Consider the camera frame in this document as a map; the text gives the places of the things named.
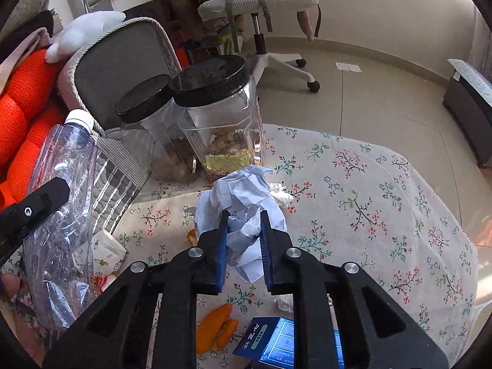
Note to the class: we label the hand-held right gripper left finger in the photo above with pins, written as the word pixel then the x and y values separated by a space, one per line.
pixel 221 265

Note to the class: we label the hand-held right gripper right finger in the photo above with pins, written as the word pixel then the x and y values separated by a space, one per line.
pixel 267 261

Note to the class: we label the white plush toy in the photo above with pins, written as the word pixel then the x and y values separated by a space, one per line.
pixel 88 27

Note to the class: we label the grey fuzzy pillow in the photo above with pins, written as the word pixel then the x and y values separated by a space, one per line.
pixel 34 0

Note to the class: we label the pale blue paper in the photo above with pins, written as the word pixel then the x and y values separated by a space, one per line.
pixel 238 196

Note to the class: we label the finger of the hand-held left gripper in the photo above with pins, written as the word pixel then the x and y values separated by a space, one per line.
pixel 42 200

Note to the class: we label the orange knitted cushion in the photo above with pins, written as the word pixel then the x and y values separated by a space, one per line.
pixel 23 84

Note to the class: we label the white paper sheet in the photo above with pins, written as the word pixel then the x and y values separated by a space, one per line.
pixel 348 67

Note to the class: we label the pink blanket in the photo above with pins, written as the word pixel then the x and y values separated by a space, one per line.
pixel 23 50

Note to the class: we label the white-based office chair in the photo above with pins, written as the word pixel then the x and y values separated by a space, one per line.
pixel 261 0

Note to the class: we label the grey mesh chair back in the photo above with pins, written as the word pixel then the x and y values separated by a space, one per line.
pixel 115 65

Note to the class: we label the grey striped cloth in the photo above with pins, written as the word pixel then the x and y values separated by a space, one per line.
pixel 115 184

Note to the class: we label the small orange peel piece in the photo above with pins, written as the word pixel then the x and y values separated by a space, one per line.
pixel 191 238

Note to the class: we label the small white tissue piece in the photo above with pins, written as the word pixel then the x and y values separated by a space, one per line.
pixel 285 303

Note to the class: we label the white crumpled tissue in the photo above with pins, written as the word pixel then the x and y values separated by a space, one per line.
pixel 282 198

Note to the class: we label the person's left hand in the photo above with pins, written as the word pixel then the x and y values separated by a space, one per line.
pixel 8 286

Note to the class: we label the clear plastic jar black lid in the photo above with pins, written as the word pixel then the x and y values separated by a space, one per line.
pixel 153 142
pixel 219 123

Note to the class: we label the dark storage bench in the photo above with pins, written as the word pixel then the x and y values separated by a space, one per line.
pixel 469 123

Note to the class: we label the red snack wrapper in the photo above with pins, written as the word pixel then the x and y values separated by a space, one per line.
pixel 103 284

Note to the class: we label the quilted grey cushion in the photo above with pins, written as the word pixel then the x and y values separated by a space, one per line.
pixel 472 77

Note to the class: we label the blue cardboard box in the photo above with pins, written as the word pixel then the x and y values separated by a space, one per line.
pixel 276 338

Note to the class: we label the clear plastic bottle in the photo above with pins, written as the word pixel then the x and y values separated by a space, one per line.
pixel 65 169

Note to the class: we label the dark brown cloth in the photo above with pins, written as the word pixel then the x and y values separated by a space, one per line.
pixel 27 27

